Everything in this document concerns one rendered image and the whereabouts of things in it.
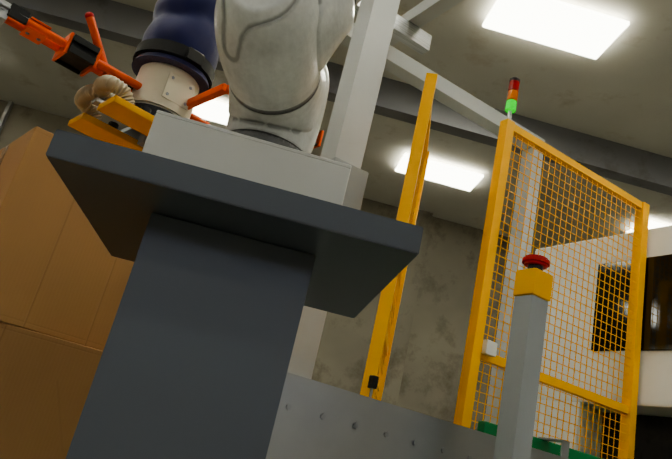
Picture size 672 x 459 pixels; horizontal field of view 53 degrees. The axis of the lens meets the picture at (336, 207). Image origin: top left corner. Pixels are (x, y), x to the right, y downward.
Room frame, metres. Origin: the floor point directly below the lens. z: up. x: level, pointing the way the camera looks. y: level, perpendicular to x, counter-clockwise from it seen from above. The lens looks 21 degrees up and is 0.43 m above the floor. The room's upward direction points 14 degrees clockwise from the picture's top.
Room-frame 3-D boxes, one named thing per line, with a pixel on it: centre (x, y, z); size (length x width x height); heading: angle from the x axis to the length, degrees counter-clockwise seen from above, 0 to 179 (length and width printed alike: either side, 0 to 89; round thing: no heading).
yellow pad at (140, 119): (1.59, 0.48, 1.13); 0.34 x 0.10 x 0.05; 129
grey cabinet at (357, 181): (2.95, -0.02, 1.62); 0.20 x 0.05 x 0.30; 118
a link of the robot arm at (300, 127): (1.06, 0.14, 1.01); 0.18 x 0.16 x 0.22; 174
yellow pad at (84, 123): (1.74, 0.60, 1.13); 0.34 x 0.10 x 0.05; 129
